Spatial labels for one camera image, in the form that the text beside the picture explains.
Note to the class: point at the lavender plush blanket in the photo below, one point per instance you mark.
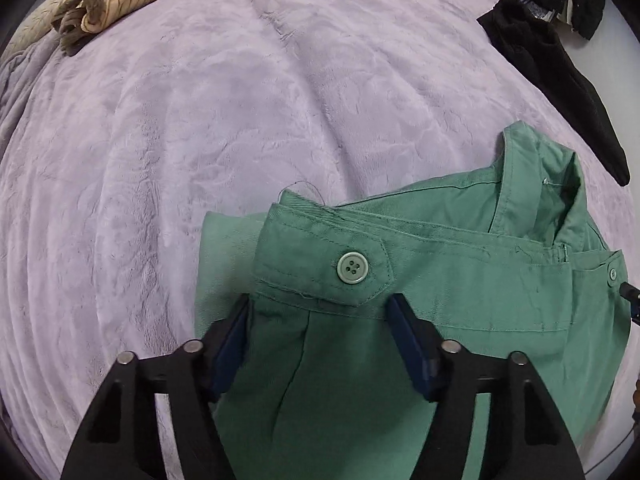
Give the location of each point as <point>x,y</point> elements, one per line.
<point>200,120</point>

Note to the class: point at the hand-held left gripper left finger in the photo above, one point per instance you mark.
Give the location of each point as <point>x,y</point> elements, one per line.
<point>227,360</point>

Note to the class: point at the black cloth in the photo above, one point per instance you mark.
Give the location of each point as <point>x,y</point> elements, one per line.
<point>565,75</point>

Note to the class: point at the grey purple quilt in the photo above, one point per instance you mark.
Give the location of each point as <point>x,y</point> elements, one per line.
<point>15,77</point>

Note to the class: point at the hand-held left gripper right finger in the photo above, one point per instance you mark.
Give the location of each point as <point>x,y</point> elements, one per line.
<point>412,350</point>

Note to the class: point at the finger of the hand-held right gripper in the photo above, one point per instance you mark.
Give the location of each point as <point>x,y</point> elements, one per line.
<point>632,300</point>

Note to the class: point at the green work jacket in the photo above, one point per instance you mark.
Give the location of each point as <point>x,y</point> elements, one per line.
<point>450,270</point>

